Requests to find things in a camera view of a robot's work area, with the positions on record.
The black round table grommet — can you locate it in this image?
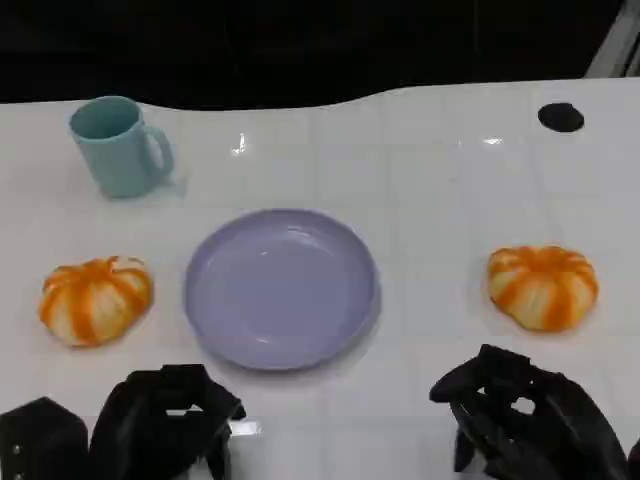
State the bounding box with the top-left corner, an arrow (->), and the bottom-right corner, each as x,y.
537,102 -> 585,134

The grey metal frame bar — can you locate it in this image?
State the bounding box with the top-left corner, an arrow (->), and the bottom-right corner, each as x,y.
583,0 -> 640,79

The lilac plate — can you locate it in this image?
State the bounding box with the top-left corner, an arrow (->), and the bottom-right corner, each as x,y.
184,208 -> 378,373

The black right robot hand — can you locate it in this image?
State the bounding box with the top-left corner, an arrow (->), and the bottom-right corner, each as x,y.
428,343 -> 629,480

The orange white toy bread roll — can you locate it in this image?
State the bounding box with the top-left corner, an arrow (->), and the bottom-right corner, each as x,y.
38,255 -> 154,348
487,244 -> 600,333

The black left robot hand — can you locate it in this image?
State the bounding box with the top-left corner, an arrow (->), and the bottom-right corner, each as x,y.
88,363 -> 247,480

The pale green mug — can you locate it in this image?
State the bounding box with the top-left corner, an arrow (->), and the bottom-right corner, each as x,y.
68,95 -> 175,199

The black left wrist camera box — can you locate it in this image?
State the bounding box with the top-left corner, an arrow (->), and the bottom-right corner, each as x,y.
0,396 -> 90,480

